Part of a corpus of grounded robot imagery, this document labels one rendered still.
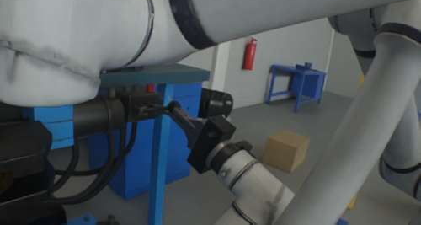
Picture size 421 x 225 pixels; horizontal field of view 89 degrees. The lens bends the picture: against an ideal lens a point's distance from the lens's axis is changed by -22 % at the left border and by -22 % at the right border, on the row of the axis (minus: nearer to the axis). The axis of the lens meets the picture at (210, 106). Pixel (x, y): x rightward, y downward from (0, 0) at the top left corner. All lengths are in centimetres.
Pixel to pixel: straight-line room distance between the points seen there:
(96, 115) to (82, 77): 58
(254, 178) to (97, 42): 43
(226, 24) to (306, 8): 7
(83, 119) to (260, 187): 47
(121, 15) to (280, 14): 13
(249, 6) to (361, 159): 29
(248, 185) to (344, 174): 21
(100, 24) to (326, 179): 36
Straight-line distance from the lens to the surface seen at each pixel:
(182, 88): 204
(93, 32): 18
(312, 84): 694
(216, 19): 23
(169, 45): 26
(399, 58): 46
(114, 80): 89
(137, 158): 195
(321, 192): 42
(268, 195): 54
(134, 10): 21
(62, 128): 69
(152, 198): 156
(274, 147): 288
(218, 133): 57
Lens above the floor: 121
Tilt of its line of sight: 14 degrees down
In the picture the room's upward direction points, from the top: 9 degrees clockwise
